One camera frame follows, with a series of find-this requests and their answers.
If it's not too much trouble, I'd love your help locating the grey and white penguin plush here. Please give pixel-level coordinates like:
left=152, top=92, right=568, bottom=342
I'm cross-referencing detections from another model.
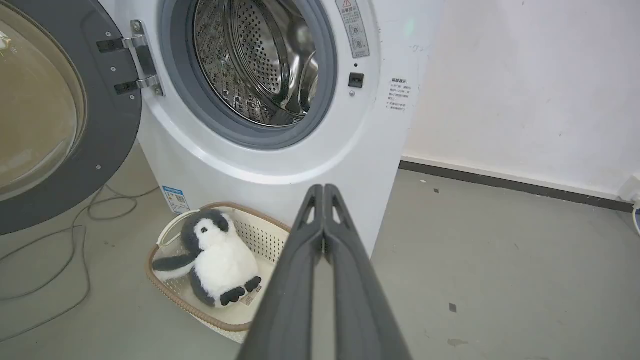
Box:
left=152, top=209, right=263, bottom=308

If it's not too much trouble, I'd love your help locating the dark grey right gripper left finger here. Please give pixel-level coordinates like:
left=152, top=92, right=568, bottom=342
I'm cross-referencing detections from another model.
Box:
left=237, top=184, right=326, bottom=360

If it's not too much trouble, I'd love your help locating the white front-load washing machine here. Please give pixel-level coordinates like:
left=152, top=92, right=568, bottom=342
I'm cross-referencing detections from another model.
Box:
left=98, top=0, right=444, bottom=258

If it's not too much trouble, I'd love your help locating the thin grey floor cable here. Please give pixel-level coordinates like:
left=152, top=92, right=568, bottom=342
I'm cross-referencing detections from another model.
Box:
left=0, top=183, right=160, bottom=343

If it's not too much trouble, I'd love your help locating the grey round washing machine door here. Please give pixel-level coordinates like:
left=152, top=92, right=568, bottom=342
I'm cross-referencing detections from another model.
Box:
left=0, top=0, right=165, bottom=236

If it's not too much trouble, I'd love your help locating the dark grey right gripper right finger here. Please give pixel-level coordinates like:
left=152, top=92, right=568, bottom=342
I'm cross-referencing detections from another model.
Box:
left=323, top=184, right=413, bottom=360

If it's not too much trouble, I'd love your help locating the white perforated laundry basket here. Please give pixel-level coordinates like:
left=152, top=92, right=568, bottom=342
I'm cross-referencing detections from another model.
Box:
left=145, top=201, right=292, bottom=344

